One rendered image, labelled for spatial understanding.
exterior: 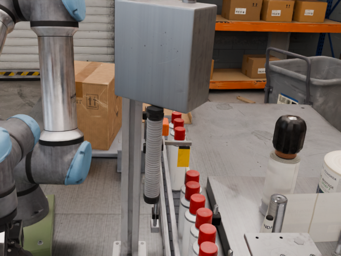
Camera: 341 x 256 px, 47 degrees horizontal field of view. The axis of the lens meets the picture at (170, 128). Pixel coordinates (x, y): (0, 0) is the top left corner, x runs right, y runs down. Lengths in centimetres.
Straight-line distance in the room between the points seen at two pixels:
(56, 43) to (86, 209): 52
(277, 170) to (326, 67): 291
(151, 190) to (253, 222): 43
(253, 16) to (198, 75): 435
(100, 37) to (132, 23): 452
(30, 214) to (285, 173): 70
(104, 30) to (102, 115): 381
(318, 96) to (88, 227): 232
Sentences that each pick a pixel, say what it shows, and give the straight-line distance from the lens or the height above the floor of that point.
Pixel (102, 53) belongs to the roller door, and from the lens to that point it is 531.
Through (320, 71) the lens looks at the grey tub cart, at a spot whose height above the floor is 66.
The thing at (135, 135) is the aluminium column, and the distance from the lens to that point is 88.
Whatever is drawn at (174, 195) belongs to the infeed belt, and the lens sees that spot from 122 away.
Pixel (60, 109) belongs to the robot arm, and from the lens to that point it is 102.
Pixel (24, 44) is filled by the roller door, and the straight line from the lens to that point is 530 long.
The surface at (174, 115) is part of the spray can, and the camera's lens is 127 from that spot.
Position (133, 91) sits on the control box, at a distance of 77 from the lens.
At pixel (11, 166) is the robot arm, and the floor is 120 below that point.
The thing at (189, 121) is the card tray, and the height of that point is 83.
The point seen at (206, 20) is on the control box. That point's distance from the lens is 72.
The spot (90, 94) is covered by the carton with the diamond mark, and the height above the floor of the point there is 108.
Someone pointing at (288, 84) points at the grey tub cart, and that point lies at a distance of 327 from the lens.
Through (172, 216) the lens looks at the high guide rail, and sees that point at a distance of 99.
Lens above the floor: 155
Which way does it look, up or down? 23 degrees down
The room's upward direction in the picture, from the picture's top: 4 degrees clockwise
